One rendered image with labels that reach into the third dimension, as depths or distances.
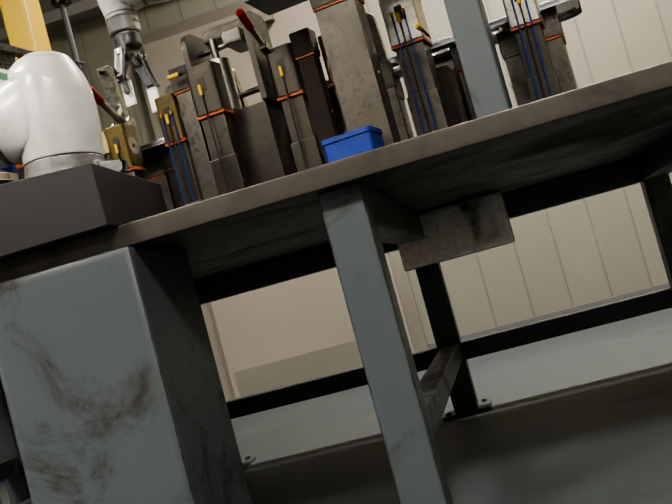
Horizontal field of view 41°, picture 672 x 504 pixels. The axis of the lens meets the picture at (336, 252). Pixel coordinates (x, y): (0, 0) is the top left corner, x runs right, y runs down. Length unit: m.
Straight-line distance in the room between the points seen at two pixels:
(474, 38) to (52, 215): 0.90
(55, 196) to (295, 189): 0.42
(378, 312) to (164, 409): 0.41
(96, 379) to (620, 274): 3.53
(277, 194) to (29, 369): 0.55
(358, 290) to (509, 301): 3.24
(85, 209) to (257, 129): 0.65
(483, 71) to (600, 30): 3.06
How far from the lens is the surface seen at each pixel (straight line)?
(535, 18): 2.08
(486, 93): 1.90
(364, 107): 1.96
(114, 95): 2.47
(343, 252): 1.58
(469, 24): 1.93
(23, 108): 1.83
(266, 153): 2.14
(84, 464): 1.71
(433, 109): 2.08
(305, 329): 4.85
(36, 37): 3.41
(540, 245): 4.78
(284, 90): 2.16
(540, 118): 1.53
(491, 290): 4.78
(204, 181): 2.23
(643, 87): 1.55
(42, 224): 1.66
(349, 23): 1.99
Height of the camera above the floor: 0.47
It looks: 3 degrees up
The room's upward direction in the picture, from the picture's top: 15 degrees counter-clockwise
